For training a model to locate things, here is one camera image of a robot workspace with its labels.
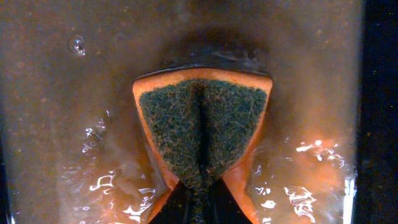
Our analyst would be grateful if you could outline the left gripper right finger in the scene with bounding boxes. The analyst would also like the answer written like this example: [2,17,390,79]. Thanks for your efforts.
[211,179,251,224]

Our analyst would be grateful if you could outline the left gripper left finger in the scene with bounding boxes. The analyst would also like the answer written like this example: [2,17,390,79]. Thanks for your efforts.
[149,182,191,224]

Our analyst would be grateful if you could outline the orange green scrub sponge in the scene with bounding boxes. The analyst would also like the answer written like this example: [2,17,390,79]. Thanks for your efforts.
[132,68,272,223]

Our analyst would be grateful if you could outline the black rectangular water tray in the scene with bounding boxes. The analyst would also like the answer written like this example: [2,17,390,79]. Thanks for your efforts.
[0,0,398,224]

